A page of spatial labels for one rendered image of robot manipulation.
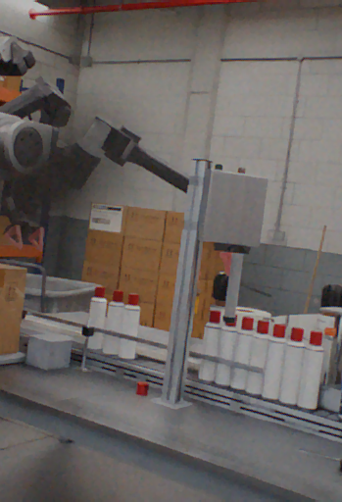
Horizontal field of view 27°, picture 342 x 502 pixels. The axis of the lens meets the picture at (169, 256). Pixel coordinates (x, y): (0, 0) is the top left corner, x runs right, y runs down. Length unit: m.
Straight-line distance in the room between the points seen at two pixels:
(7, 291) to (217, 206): 0.73
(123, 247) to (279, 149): 1.92
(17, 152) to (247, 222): 0.66
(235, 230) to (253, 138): 5.12
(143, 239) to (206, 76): 2.24
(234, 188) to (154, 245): 3.79
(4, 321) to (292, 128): 4.95
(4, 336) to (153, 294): 3.49
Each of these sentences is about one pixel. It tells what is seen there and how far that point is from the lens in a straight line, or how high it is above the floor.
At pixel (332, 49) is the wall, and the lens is 6.89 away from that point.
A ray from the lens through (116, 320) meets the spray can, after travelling 2.26.
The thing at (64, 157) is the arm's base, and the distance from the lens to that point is 1.75.
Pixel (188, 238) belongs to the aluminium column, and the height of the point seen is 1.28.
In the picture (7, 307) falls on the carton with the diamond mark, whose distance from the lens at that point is 2.26.
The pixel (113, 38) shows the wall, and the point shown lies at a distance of 8.23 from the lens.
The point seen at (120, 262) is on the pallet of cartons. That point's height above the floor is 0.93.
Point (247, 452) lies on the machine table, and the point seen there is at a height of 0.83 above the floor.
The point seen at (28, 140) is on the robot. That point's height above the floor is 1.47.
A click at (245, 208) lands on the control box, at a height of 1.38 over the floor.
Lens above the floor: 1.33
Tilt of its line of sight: 3 degrees down
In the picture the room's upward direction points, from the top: 7 degrees clockwise
